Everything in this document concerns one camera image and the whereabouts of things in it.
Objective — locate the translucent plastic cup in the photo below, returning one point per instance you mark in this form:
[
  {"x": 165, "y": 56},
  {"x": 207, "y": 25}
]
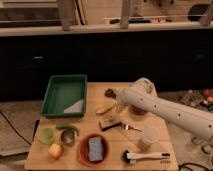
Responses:
[{"x": 149, "y": 136}]

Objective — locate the wooden block brush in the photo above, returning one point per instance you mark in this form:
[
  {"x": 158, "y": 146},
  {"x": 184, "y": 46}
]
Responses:
[{"x": 108, "y": 123}]

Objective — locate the white dish brush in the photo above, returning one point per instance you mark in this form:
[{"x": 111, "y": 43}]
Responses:
[{"x": 131, "y": 157}]

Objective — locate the green pepper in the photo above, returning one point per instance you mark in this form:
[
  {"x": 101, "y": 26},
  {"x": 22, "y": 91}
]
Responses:
[{"x": 66, "y": 126}]

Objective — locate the green plastic tray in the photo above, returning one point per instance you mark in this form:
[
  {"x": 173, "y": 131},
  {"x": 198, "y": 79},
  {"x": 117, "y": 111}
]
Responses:
[{"x": 65, "y": 96}]

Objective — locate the dark brown bowl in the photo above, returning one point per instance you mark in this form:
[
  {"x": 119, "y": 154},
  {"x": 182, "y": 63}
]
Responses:
[{"x": 137, "y": 111}]

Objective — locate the metal fork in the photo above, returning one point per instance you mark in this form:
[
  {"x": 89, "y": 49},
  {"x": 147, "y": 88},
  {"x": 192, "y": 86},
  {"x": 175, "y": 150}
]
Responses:
[{"x": 129, "y": 127}]

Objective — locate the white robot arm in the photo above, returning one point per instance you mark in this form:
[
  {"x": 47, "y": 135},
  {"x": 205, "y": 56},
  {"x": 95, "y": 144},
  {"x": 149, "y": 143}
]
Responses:
[{"x": 139, "y": 94}]

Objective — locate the bunch of dark grapes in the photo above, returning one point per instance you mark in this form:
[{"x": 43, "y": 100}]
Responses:
[{"x": 110, "y": 93}]

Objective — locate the blue-grey sponge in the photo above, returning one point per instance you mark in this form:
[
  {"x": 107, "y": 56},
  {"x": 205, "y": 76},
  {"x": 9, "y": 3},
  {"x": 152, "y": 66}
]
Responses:
[{"x": 95, "y": 149}]

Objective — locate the metal cup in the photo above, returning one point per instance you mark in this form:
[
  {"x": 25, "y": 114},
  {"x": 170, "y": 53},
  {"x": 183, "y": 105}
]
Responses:
[{"x": 68, "y": 137}]

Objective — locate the green plastic cup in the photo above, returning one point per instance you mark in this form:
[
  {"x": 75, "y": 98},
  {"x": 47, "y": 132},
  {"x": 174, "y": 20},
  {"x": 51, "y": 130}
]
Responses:
[{"x": 47, "y": 136}]

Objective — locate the orange plate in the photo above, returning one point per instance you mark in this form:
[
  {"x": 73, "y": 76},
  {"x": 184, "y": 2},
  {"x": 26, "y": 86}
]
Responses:
[{"x": 83, "y": 151}]

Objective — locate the yellow banana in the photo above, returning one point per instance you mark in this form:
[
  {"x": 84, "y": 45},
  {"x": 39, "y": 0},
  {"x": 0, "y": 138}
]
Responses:
[{"x": 104, "y": 109}]

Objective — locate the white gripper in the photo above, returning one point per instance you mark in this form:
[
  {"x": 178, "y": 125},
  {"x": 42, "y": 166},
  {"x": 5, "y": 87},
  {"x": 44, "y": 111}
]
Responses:
[{"x": 119, "y": 108}]

